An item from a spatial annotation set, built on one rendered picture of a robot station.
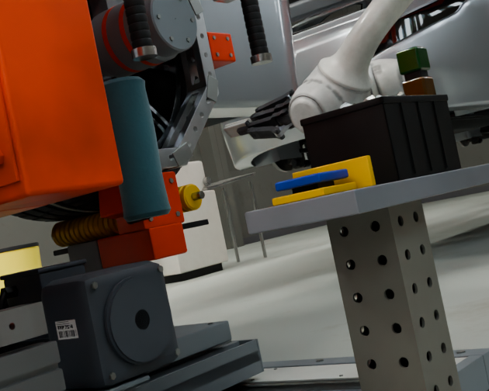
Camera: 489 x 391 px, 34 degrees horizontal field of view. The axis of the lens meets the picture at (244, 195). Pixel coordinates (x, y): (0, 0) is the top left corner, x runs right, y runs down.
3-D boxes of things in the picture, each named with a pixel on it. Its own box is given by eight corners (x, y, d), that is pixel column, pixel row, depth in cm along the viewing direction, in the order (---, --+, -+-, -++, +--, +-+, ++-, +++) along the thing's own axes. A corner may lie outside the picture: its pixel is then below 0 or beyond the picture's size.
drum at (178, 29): (134, 82, 176) (122, 19, 176) (207, 54, 163) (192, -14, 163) (84, 81, 165) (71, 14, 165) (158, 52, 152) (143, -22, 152)
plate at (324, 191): (306, 199, 110) (305, 192, 110) (357, 188, 105) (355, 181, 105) (272, 206, 103) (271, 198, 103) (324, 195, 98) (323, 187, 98)
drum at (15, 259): (21, 328, 572) (5, 247, 574) (-9, 332, 595) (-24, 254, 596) (64, 316, 602) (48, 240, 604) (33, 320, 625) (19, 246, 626)
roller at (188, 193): (122, 226, 194) (117, 202, 194) (213, 205, 176) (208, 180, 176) (104, 230, 190) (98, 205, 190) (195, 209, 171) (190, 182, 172)
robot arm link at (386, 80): (344, 67, 165) (312, 79, 155) (412, 46, 155) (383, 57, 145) (359, 118, 166) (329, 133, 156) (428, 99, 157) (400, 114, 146)
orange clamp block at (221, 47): (189, 69, 192) (213, 70, 199) (213, 60, 187) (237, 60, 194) (183, 40, 192) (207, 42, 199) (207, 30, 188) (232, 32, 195)
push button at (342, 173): (306, 194, 109) (303, 178, 109) (351, 185, 105) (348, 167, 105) (276, 199, 103) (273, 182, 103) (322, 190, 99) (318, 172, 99)
